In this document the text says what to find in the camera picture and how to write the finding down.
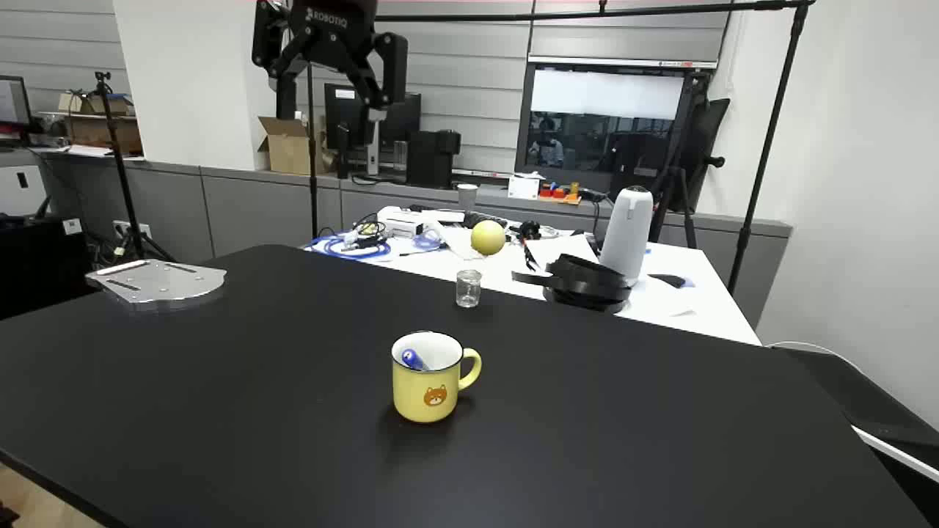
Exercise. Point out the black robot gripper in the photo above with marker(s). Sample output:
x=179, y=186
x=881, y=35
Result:
x=311, y=26

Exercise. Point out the blue marker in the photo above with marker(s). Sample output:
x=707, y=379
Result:
x=412, y=359

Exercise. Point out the yellow mug with bear print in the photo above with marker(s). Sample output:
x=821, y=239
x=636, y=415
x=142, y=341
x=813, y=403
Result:
x=427, y=397

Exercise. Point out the black computer monitor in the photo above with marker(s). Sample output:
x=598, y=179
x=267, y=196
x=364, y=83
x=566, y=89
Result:
x=343, y=118

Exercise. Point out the black desktop computer box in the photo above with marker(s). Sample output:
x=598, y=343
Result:
x=433, y=158

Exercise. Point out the open cardboard box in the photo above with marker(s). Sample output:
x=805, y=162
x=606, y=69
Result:
x=290, y=148

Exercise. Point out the small white box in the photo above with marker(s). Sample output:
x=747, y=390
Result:
x=522, y=186

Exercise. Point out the yellow ball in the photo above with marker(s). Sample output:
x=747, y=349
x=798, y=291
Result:
x=488, y=236

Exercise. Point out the orange red small items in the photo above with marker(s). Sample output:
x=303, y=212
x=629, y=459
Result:
x=559, y=192

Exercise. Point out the small clear glass jar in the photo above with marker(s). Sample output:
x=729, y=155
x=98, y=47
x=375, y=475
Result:
x=468, y=291

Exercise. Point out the large dark display screen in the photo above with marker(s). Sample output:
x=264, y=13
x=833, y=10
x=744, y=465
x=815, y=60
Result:
x=606, y=127

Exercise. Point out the black tripod with sensor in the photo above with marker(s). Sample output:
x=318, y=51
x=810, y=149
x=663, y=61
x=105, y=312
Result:
x=120, y=164

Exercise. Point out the flat cardboard box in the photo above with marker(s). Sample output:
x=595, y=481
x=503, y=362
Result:
x=99, y=132

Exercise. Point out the black bowl-shaped object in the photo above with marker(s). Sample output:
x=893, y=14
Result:
x=585, y=281

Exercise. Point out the white bottle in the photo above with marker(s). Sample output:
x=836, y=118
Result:
x=626, y=236

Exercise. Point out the white desk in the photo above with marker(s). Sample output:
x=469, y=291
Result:
x=685, y=302

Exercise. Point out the thin black stand pole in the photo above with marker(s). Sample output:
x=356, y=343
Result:
x=770, y=135

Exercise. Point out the white strip on edge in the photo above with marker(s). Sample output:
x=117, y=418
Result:
x=895, y=451

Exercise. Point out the black camera tripod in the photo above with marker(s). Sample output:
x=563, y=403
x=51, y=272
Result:
x=686, y=155

